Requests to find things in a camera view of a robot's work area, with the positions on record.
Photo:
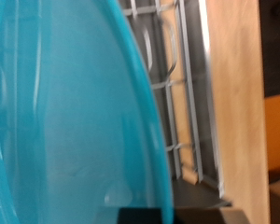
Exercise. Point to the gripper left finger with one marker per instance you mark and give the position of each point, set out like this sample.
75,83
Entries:
140,216

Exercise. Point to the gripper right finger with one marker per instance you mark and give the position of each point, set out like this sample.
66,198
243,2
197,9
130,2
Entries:
208,216

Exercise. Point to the blue plate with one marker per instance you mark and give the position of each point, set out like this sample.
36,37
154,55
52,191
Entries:
77,109

